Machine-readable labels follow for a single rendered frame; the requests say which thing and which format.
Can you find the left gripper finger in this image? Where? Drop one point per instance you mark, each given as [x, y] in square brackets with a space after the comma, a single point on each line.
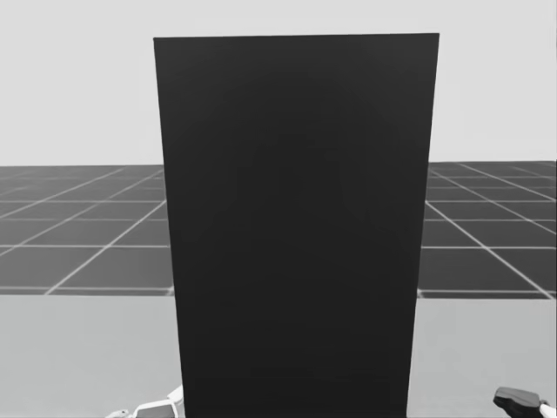
[175, 394]

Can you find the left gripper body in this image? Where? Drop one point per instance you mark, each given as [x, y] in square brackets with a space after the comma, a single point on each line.
[156, 410]

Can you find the black screen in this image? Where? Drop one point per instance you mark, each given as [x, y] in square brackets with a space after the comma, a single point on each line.
[296, 226]

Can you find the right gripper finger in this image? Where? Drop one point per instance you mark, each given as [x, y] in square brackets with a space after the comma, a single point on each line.
[520, 399]

